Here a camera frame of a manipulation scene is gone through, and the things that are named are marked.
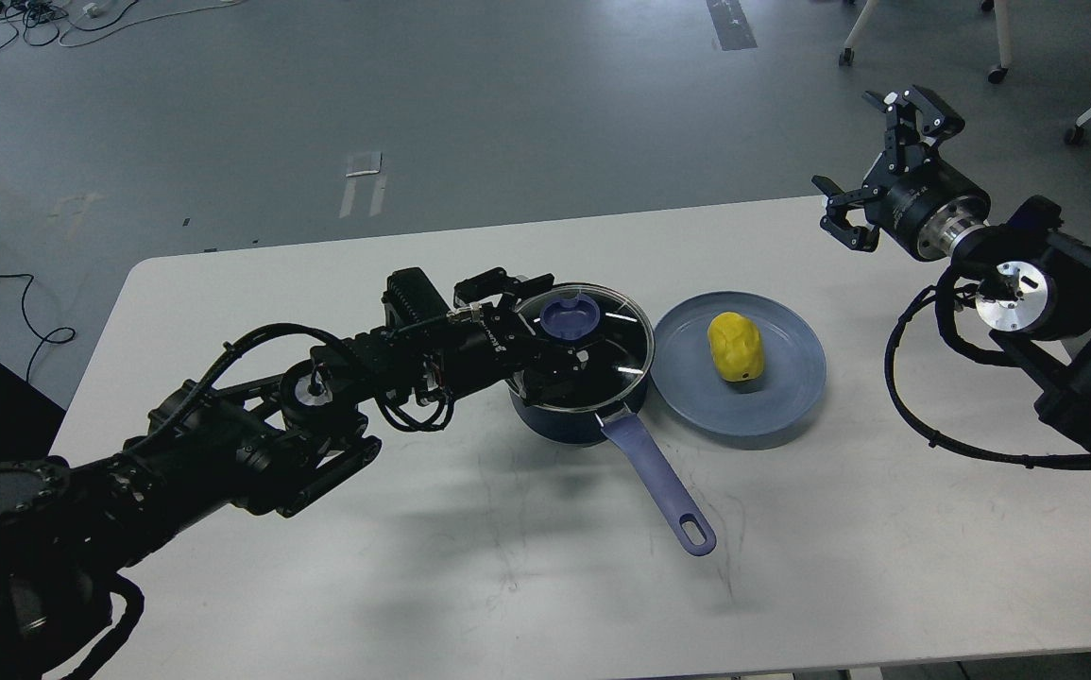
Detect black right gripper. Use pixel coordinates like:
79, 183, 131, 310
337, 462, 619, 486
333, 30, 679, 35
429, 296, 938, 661
811, 85, 993, 262

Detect dark blue saucepan purple handle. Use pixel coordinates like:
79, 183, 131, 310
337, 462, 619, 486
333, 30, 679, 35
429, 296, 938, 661
509, 365, 717, 556

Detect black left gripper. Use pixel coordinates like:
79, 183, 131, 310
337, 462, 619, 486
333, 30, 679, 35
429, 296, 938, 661
451, 269, 622, 411

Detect white chair legs with casters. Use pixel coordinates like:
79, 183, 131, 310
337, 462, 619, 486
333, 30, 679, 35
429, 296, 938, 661
838, 0, 1014, 87

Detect light blue plate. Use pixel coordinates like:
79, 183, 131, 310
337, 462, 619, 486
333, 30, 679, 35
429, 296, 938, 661
650, 290, 827, 445

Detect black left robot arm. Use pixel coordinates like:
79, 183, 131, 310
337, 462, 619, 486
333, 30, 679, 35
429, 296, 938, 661
0, 269, 582, 679

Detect glass pot lid blue knob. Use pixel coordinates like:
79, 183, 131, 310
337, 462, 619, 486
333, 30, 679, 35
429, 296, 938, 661
511, 282, 656, 413

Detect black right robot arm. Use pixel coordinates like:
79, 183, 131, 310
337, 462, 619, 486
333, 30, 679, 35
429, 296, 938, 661
812, 86, 1091, 470

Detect black cable on floor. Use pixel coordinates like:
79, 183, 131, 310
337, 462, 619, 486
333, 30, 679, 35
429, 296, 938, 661
0, 213, 77, 383

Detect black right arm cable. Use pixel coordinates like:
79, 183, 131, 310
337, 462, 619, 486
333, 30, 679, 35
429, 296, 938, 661
883, 274, 1091, 558

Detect yellow potato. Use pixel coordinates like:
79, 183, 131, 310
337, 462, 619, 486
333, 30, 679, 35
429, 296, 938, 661
707, 313, 766, 383

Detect tangled cables on floor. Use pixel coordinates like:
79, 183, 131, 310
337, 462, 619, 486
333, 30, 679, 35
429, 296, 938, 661
0, 0, 244, 60

